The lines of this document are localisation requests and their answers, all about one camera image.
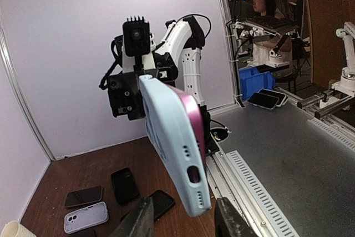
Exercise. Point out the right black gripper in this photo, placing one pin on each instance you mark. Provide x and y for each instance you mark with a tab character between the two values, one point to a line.
124	93

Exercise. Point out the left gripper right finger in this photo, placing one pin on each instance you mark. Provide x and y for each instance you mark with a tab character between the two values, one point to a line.
228	222

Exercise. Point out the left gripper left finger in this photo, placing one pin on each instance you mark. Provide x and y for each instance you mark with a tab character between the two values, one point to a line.
138	222

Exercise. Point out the black phone case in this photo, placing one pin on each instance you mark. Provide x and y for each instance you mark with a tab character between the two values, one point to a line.
162	201
124	186

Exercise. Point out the lilac silicone phone case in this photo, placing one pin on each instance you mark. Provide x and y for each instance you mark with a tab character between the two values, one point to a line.
85	218

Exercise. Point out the purple smartphone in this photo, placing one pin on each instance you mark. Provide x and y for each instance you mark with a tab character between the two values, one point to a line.
83	196

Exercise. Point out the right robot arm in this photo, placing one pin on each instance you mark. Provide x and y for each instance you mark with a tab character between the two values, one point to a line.
181	45

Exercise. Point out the blue storage bin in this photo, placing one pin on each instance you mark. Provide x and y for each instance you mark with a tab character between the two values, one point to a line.
252	81

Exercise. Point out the cream textured mug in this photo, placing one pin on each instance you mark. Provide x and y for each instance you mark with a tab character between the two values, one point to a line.
15	229

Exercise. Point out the stacked phones on bench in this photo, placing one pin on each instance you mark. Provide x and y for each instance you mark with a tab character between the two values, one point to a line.
267	99

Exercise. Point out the seated person in background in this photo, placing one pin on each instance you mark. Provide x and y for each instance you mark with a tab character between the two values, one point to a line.
269	18

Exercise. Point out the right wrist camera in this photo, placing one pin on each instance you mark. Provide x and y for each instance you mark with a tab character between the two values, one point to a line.
136	36

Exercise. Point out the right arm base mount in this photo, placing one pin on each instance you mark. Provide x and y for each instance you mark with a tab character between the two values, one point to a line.
217	135

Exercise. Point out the right aluminium corner post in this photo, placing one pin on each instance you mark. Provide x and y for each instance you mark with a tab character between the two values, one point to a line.
20	97

